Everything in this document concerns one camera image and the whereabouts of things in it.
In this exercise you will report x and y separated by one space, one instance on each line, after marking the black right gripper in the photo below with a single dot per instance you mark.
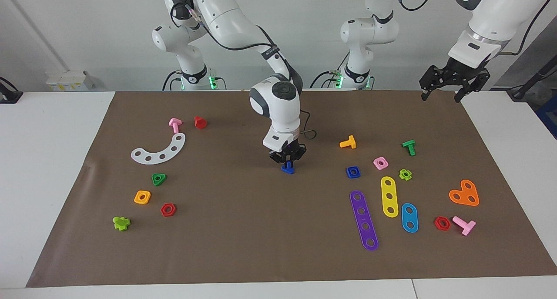
287 150

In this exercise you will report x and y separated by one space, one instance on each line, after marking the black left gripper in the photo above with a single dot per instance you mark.
459 72

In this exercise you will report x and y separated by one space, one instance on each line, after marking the blue plastic bolt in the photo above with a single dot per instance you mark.
287 171

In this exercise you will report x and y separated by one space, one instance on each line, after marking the blue square nut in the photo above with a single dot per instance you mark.
349 173

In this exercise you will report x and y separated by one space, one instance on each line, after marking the orange plastic bolt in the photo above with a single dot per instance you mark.
350 142

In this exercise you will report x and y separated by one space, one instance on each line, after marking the black stand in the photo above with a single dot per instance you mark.
520 92

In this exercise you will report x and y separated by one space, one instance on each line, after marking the brown paper mat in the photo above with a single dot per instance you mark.
261 238

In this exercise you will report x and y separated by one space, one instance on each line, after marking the pink square nut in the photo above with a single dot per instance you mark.
376 163

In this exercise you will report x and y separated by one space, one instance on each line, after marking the red plastic bolt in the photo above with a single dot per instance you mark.
200 123

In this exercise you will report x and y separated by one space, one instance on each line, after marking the purple four-hole strip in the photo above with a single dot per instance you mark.
364 219

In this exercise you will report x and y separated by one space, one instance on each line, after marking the blue crate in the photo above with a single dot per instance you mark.
549 116

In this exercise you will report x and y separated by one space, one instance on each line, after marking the yellow three-hole strip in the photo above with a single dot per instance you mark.
389 190

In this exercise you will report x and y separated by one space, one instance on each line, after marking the lime green cross nut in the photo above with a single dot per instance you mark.
402 173

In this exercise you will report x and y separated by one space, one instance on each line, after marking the orange angled plate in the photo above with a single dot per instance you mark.
464 193

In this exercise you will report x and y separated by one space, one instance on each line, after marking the pink plastic bolt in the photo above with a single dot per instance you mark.
468 226
175 127

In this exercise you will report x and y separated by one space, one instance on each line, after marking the white curved five-hole strip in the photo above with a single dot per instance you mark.
168 152

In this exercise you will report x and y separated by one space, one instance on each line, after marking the green triangle nut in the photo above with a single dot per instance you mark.
159 183

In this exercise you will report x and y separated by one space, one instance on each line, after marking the red hex nut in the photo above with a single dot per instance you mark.
437 223
163 210

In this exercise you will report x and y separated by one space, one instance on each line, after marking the blue two-hole strip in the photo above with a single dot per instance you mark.
409 218

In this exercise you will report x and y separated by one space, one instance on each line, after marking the orange square nut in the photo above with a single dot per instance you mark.
148 198

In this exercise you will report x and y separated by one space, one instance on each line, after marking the lime green plastic bolt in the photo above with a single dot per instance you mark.
122 224

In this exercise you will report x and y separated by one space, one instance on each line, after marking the white cardboard box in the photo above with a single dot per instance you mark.
69 79

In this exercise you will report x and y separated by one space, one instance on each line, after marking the black table clamp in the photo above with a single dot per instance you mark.
11 96

